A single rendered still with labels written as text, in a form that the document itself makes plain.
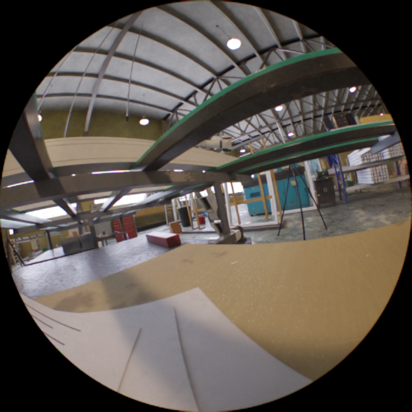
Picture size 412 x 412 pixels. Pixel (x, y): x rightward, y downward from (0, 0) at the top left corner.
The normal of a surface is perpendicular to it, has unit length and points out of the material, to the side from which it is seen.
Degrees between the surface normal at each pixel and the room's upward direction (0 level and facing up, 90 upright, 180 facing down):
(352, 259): 0
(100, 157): 90
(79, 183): 90
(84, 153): 90
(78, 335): 0
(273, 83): 90
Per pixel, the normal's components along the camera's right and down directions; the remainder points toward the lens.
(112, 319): -0.21, -0.98
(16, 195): 0.73, -0.15
